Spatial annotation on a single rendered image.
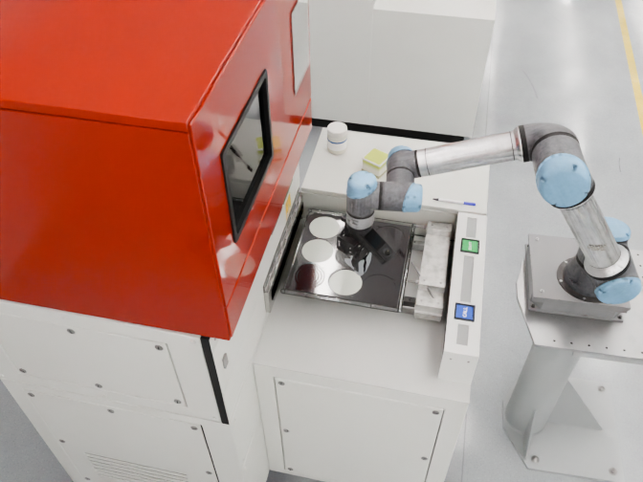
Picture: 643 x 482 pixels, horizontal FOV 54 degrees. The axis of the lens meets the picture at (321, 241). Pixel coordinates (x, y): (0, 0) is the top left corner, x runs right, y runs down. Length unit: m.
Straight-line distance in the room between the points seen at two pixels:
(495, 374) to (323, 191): 1.22
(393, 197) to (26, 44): 0.88
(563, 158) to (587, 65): 3.40
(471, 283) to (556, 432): 1.06
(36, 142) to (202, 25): 0.37
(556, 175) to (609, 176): 2.45
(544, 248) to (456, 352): 0.58
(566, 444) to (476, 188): 1.14
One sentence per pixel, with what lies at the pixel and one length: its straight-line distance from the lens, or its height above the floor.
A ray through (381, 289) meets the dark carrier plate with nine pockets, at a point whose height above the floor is 0.90.
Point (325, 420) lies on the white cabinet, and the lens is 2.08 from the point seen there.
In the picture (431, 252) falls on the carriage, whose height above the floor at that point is 0.88.
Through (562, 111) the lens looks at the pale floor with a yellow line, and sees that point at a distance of 4.43.
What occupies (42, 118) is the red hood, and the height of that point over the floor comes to 1.79.
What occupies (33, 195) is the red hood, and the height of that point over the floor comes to 1.60.
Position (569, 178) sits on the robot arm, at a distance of 1.58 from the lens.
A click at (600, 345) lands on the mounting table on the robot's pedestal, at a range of 2.08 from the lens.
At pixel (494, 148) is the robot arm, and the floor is 1.39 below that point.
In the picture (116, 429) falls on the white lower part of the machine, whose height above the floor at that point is 0.64.
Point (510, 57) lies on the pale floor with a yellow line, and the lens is 4.89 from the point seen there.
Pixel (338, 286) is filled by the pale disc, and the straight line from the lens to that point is 1.95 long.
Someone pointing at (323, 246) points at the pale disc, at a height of 0.90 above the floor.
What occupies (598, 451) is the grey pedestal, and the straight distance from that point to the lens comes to 2.85.
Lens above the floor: 2.41
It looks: 47 degrees down
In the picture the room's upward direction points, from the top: 1 degrees counter-clockwise
